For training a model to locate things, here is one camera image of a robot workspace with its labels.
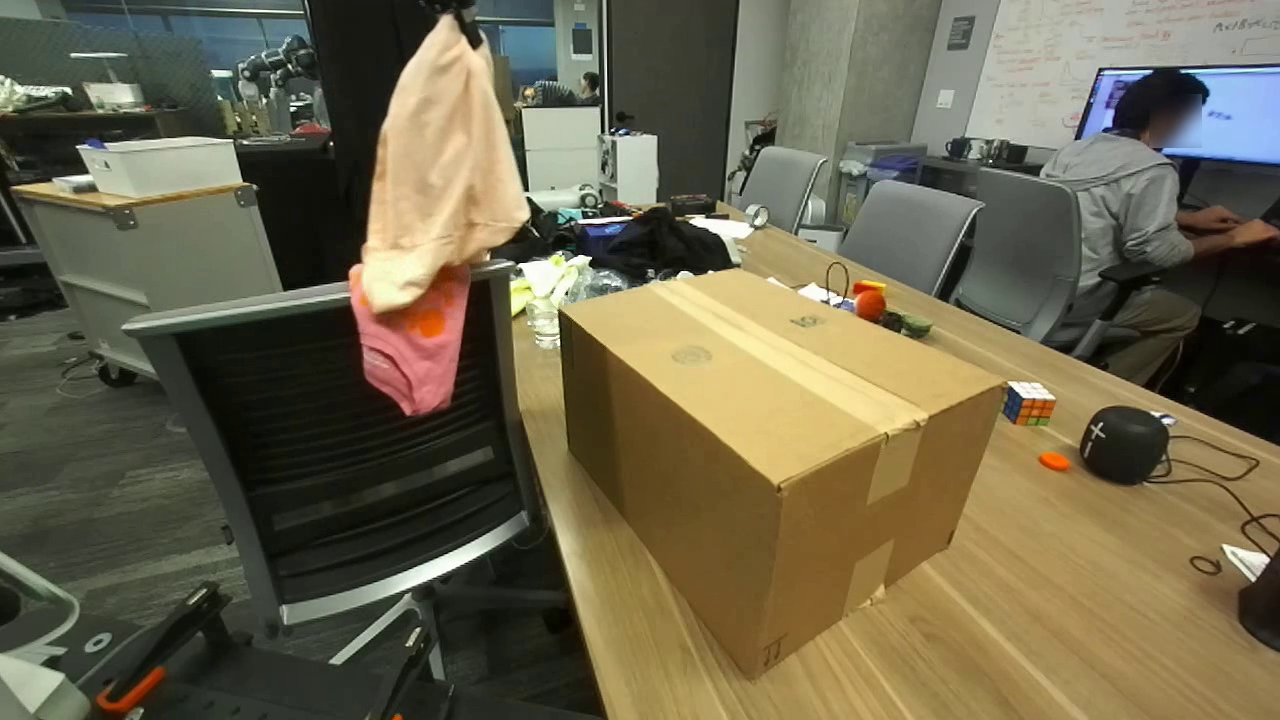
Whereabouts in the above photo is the pink cloth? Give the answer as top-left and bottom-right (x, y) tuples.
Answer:
(346, 261), (481, 424)

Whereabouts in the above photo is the round black speaker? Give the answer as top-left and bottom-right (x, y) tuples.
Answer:
(1075, 404), (1175, 487)

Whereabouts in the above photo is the black clothes pile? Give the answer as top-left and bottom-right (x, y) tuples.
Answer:
(580, 202), (741, 289)

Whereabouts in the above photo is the peach cloth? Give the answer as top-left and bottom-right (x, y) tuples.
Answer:
(355, 11), (532, 318)

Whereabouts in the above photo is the white plastic bin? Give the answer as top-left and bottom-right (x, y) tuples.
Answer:
(71, 131), (248, 202)

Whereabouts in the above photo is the white crumpled bag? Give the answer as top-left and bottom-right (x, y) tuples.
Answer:
(511, 249), (631, 355)

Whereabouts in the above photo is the Rubik's cube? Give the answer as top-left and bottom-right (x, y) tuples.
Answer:
(1001, 376), (1059, 431)

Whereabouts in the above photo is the dark green toy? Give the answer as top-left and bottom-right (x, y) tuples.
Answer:
(875, 309), (937, 342)

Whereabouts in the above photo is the lit computer monitor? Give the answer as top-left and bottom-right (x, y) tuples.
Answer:
(1071, 60), (1280, 172)

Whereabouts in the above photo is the brown cardboard box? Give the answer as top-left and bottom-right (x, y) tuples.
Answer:
(554, 269), (1011, 685)

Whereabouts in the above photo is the seated person grey hoodie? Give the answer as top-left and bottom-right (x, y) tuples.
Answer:
(1035, 67), (1280, 392)

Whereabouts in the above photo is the white storage cabinet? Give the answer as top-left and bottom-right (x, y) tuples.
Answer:
(515, 98), (609, 201)

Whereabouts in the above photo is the thin black table cable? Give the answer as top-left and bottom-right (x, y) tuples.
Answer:
(1154, 431), (1280, 581)

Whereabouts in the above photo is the white cart wooden top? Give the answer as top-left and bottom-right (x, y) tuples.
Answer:
(8, 175), (286, 388)

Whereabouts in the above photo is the white carton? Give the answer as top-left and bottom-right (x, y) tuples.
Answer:
(605, 127), (662, 212)

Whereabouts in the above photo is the orange black bar clamp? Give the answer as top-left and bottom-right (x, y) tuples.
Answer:
(87, 581), (240, 720)

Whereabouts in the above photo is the grey office chair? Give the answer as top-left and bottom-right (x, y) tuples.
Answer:
(946, 168), (1088, 342)
(737, 139), (834, 238)
(119, 255), (580, 700)
(834, 175), (990, 299)

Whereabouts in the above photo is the orange toy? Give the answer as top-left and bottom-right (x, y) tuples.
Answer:
(844, 270), (890, 322)

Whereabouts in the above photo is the small white adapter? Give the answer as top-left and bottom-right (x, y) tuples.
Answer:
(1216, 537), (1274, 585)

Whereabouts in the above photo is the wall whiteboard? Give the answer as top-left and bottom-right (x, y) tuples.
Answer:
(965, 0), (1280, 150)

